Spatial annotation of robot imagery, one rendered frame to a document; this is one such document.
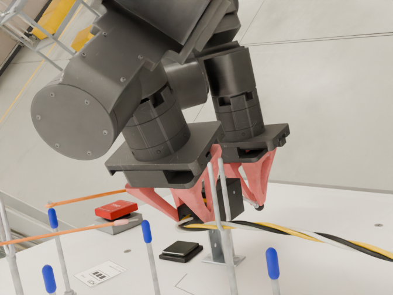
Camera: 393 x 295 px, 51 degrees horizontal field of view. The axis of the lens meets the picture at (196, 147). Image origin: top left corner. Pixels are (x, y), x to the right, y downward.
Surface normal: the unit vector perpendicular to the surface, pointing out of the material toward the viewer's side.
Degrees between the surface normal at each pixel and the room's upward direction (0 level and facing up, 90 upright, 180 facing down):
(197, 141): 25
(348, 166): 0
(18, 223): 90
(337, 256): 47
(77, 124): 72
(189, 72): 54
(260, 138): 38
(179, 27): 78
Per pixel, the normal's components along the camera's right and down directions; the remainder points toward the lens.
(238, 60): 0.43, 0.15
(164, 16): -0.33, 0.72
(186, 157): -0.33, -0.81
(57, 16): 0.68, -0.01
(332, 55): -0.63, -0.51
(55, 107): -0.21, 0.56
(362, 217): -0.15, -0.98
